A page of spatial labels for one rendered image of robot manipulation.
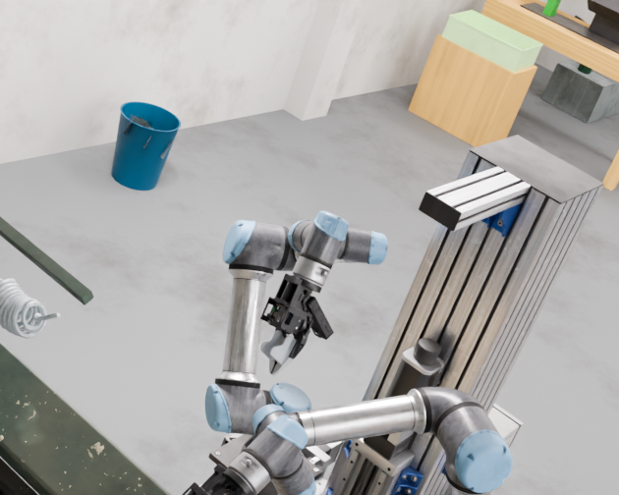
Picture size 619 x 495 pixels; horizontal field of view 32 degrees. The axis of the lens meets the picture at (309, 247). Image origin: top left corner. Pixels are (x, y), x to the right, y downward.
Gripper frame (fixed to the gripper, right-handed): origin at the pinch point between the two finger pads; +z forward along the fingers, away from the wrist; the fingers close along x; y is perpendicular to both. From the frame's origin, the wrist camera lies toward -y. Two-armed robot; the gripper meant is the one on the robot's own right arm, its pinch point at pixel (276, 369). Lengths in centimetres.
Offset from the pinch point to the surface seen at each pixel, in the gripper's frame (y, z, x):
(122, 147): -158, -66, -351
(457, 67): -427, -246, -399
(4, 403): 85, 15, 44
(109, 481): 77, 18, 61
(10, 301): 76, 4, 18
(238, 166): -251, -91, -369
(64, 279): 74, -2, 27
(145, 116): -171, -89, -363
